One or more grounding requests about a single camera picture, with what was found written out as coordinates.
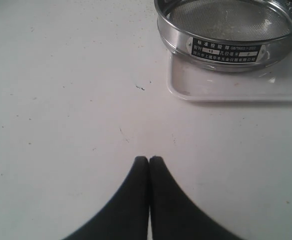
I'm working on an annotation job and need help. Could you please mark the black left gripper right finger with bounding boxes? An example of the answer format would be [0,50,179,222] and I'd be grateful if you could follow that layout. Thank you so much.
[149,156,240,240]

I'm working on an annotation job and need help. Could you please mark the white plastic tray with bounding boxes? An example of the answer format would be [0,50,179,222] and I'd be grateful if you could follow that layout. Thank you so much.
[167,52,292,103]

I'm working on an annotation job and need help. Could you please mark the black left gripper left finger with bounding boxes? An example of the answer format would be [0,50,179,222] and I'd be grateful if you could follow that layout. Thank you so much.
[66,156,149,240]

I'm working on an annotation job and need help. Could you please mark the round stainless steel sieve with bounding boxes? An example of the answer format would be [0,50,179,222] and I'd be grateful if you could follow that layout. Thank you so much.
[154,0,292,73]

